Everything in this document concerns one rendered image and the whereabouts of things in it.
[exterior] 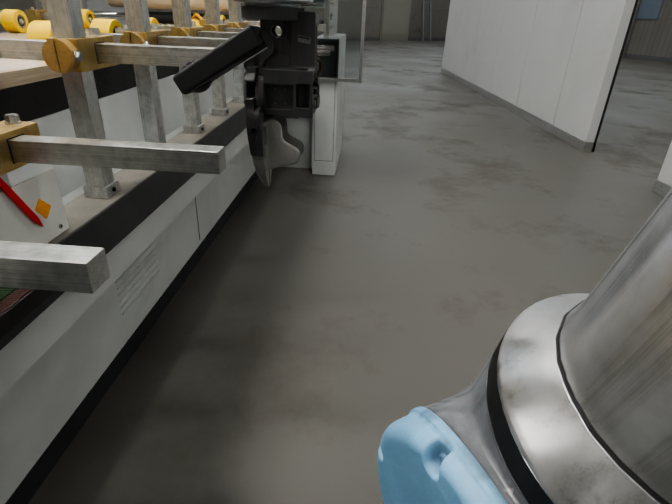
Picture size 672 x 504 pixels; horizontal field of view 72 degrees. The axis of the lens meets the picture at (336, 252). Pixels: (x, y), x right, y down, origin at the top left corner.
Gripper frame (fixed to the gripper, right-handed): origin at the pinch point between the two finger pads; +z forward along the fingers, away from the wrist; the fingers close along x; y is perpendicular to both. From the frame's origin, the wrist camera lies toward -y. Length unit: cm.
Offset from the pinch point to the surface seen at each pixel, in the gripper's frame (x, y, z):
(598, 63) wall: 369, 198, 12
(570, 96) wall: 401, 195, 44
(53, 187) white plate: 4.6, -33.1, 5.4
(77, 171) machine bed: 45, -56, 17
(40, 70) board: 38, -54, -7
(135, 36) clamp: 41, -35, -14
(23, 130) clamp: 1.6, -33.0, -3.9
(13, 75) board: 30, -54, -7
